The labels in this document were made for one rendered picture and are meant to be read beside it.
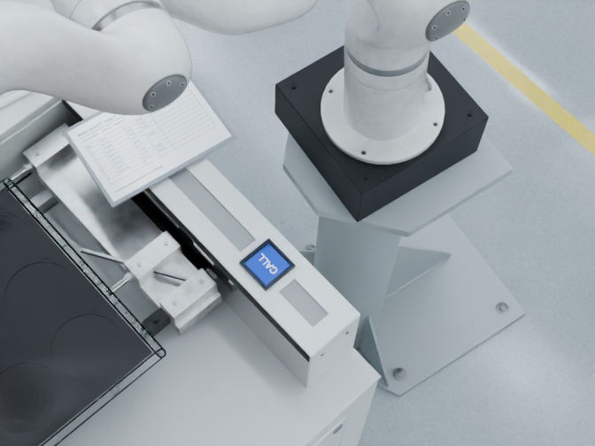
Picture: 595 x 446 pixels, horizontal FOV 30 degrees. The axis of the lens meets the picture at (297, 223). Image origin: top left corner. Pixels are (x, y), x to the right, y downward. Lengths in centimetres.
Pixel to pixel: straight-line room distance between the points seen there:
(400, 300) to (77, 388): 116
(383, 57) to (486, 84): 140
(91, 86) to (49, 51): 5
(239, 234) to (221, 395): 24
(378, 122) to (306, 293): 28
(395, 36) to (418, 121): 35
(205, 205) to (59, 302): 25
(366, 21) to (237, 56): 141
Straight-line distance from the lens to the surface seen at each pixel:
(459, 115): 173
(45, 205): 176
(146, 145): 163
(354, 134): 169
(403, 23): 135
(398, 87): 156
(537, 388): 257
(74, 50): 113
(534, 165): 279
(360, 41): 148
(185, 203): 160
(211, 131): 164
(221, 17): 125
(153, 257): 162
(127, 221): 168
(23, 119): 169
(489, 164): 182
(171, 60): 114
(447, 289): 259
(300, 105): 173
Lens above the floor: 239
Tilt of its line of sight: 65 degrees down
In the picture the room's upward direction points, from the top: 4 degrees clockwise
